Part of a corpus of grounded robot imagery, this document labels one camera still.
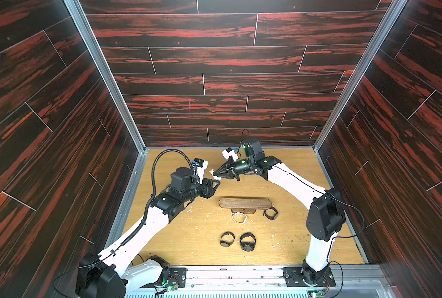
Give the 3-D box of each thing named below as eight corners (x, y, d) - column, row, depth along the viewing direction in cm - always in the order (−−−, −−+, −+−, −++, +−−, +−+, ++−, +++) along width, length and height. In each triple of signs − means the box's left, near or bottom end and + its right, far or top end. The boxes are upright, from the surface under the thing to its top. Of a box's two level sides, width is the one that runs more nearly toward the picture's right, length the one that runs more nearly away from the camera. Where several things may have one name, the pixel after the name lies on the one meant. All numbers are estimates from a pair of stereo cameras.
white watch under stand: (231, 224, 90) (231, 222, 88) (231, 215, 93) (231, 212, 91) (247, 224, 90) (248, 222, 88) (246, 215, 93) (247, 212, 91)
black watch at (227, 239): (218, 244, 84) (218, 242, 82) (225, 230, 88) (225, 229, 86) (229, 250, 83) (229, 248, 81) (235, 236, 86) (236, 234, 85)
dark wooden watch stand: (219, 213, 93) (218, 206, 86) (219, 205, 96) (218, 197, 89) (268, 213, 93) (272, 205, 86) (267, 205, 96) (270, 197, 89)
